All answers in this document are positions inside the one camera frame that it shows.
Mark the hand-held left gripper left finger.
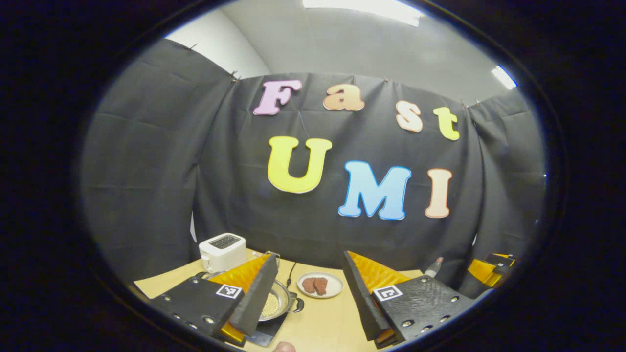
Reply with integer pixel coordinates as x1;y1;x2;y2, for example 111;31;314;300
149;253;279;349

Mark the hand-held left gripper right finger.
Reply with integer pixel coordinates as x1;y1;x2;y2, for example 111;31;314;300
342;251;482;350

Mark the steel pot with black handles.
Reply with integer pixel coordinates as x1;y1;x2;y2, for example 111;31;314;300
196;271;305;322

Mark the black induction cooktop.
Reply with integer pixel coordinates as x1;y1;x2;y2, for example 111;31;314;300
245;313;290;348

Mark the white round plate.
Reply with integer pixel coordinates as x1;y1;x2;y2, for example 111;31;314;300
297;272;344;299

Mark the white toaster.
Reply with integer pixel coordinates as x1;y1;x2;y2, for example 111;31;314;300
199;233;246;273

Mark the ceiling light panel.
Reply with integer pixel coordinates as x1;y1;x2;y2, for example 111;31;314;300
491;65;517;90

